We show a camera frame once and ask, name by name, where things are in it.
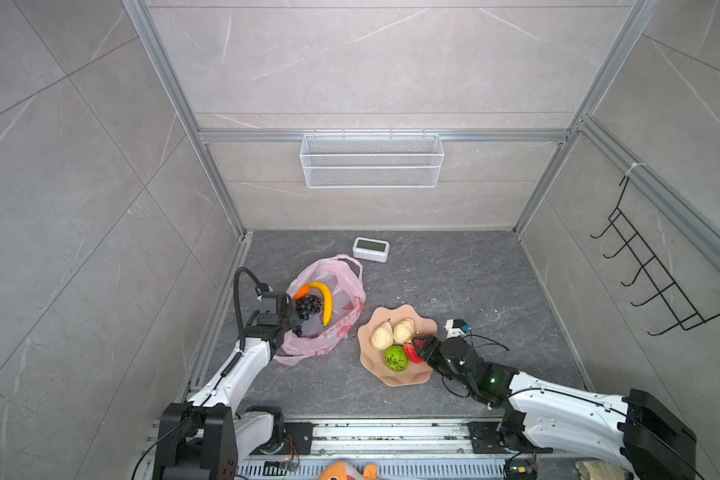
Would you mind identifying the orange plush toy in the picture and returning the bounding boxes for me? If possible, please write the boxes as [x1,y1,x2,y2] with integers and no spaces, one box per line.
[318,461,378,480]

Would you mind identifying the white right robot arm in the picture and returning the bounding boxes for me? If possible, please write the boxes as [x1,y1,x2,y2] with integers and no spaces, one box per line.
[412,335,702,479]

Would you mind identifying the black wire hook rack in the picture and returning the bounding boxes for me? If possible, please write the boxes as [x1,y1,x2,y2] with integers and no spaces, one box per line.
[589,175,720,337]

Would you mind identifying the green fake apple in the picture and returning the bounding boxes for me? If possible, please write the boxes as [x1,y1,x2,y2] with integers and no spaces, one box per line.
[383,345,409,372]

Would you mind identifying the black fake grapes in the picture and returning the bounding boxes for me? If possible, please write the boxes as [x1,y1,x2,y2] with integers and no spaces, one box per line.
[293,294,323,338]

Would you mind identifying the white wire mesh basket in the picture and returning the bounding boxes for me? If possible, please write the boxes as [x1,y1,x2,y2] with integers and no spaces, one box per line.
[299,133,445,189]

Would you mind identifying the pink wavy plate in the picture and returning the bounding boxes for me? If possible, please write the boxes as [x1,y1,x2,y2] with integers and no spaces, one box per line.
[357,304,439,387]

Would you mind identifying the white digital clock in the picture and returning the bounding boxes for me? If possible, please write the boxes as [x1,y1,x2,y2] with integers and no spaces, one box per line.
[352,236,390,263]

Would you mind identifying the orange fake orange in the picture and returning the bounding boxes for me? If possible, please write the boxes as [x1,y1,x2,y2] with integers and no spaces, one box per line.
[293,284,310,300]

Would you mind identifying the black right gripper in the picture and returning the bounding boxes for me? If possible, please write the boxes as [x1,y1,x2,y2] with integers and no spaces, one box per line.
[410,335,476,394]

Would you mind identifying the pink plastic shopping bag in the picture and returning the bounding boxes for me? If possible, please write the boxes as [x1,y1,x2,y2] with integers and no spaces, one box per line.
[274,254,366,366]

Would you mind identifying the beige fake fruit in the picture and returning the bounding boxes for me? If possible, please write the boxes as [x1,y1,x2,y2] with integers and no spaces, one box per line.
[370,321,395,351]

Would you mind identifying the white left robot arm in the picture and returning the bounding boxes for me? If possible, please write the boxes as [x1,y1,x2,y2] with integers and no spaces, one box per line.
[131,267,297,479]

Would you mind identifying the yellow fake banana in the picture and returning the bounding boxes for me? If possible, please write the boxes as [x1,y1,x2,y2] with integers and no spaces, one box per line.
[308,281,333,327]

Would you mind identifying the red fake fruit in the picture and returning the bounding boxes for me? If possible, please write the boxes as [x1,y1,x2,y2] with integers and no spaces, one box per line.
[403,342,423,364]

